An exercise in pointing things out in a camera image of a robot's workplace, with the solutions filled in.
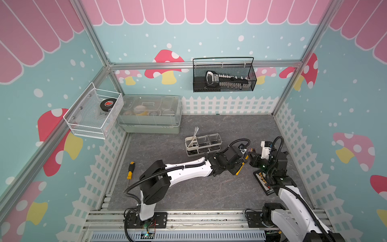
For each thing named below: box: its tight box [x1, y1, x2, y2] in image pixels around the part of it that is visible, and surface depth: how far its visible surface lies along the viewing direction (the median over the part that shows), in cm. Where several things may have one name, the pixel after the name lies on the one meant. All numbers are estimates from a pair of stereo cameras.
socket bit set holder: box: [205, 70, 249, 90], surface depth 90 cm
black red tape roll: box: [99, 97, 117, 112], surface depth 81 cm
